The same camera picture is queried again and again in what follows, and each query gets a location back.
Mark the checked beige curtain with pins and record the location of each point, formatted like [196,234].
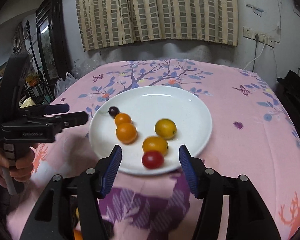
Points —
[110,23]

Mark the white oval plate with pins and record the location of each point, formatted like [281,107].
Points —
[146,106]

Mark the person's left hand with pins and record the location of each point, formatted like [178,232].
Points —
[23,166]

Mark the dark cherry with stem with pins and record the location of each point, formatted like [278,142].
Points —
[112,112]

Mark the dark wooden cabinet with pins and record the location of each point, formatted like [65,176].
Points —
[52,43]

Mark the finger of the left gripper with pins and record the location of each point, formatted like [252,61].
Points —
[41,110]
[74,119]

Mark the red cherry tomato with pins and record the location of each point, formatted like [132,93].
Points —
[152,160]

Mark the pink patterned tablecloth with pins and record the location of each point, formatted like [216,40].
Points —
[230,117]

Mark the yellow-green kumquat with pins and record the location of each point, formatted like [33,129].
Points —
[165,128]

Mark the white plastic bag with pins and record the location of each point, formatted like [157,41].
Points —
[62,85]

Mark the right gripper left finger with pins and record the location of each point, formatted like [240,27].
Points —
[94,184]

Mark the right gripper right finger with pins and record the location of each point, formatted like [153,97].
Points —
[208,185]

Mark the white wall socket strip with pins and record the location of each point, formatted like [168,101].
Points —
[259,37]

